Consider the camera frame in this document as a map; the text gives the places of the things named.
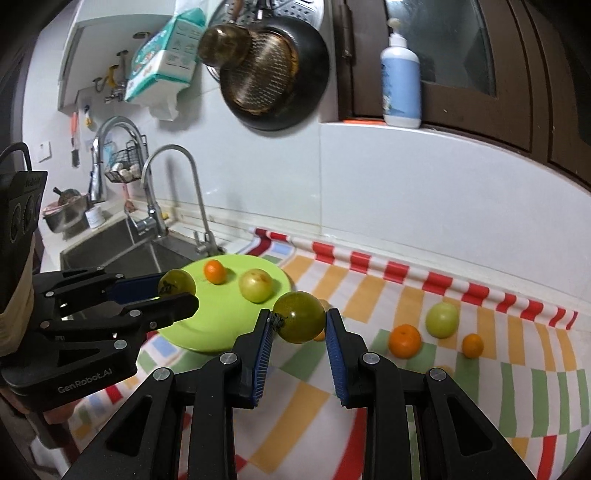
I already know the slim gooseneck faucet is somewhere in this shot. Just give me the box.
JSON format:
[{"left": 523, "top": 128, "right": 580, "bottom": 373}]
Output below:
[{"left": 140, "top": 144, "right": 227, "bottom": 259}]

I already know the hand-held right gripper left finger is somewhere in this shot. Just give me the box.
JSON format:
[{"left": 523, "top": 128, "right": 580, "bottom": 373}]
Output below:
[{"left": 69, "top": 308, "right": 278, "bottom": 480}]

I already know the hanging orange-handled tool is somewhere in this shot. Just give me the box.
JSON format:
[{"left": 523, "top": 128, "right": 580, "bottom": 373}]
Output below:
[{"left": 69, "top": 113, "right": 82, "bottom": 169}]

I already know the metal bowl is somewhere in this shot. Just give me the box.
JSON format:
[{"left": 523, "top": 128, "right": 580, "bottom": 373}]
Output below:
[{"left": 42, "top": 187, "right": 90, "bottom": 234}]

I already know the small brass saucepan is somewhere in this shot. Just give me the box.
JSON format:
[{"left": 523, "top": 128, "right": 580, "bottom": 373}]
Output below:
[{"left": 198, "top": 0, "right": 254, "bottom": 70}]

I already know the colourful checked tablecloth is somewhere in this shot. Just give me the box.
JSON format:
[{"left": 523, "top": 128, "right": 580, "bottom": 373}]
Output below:
[{"left": 65, "top": 227, "right": 580, "bottom": 480}]

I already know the green white tissue pack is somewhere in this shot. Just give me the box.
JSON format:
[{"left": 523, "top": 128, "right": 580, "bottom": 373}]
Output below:
[{"left": 124, "top": 0, "right": 208, "bottom": 103}]

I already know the spotted yellow-green fruit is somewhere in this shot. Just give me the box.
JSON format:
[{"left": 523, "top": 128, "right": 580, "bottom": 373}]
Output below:
[{"left": 238, "top": 269, "right": 274, "bottom": 304}]

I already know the black frying pan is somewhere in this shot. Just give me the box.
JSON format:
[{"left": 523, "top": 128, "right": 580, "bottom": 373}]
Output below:
[{"left": 217, "top": 18, "right": 331, "bottom": 132}]

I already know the dark brown window frame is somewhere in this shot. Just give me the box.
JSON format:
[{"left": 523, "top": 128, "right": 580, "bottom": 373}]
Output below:
[{"left": 332, "top": 0, "right": 591, "bottom": 195}]

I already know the stainless steel sink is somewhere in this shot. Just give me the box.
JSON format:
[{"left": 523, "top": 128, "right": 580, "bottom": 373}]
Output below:
[{"left": 60, "top": 217, "right": 232, "bottom": 324}]

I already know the round green fruit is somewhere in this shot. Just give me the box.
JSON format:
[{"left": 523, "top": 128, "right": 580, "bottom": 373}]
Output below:
[{"left": 425, "top": 302, "right": 460, "bottom": 339}]

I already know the small green tomato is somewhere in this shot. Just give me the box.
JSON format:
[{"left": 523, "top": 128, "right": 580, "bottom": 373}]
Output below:
[
  {"left": 158, "top": 269, "right": 197, "bottom": 298},
  {"left": 273, "top": 292, "right": 327, "bottom": 344}
]

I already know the black wire basket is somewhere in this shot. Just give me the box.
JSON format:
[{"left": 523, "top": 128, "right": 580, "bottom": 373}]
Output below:
[{"left": 104, "top": 134, "right": 148, "bottom": 185}]

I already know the white plastic bag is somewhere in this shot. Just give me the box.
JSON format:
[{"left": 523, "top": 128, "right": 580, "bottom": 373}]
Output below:
[{"left": 148, "top": 83, "right": 181, "bottom": 121}]

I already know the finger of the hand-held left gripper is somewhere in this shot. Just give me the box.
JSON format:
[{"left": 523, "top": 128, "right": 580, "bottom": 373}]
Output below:
[
  {"left": 31, "top": 267, "right": 164, "bottom": 319},
  {"left": 39, "top": 292, "right": 200, "bottom": 352}
]

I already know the black cable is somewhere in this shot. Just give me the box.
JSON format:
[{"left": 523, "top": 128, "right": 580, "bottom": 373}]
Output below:
[{"left": 0, "top": 142, "right": 35, "bottom": 176}]

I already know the large chrome faucet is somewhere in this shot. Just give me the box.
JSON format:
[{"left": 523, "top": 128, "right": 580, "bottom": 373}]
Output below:
[{"left": 89, "top": 116, "right": 169, "bottom": 241}]

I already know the wall tap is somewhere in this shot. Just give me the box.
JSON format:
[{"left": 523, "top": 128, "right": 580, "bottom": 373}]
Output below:
[{"left": 105, "top": 48, "right": 131, "bottom": 103}]

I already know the round metal steamer plate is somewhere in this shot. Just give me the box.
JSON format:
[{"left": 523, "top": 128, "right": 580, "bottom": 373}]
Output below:
[{"left": 205, "top": 0, "right": 324, "bottom": 81}]

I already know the white pump bottle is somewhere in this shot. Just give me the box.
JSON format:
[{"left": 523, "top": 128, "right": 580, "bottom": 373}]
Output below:
[{"left": 379, "top": 17, "right": 423, "bottom": 129}]

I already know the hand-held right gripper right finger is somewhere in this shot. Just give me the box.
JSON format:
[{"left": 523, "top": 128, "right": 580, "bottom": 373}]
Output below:
[{"left": 325, "top": 308, "right": 522, "bottom": 480}]

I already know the green plate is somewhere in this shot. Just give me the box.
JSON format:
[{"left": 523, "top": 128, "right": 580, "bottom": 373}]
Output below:
[{"left": 154, "top": 254, "right": 296, "bottom": 355}]

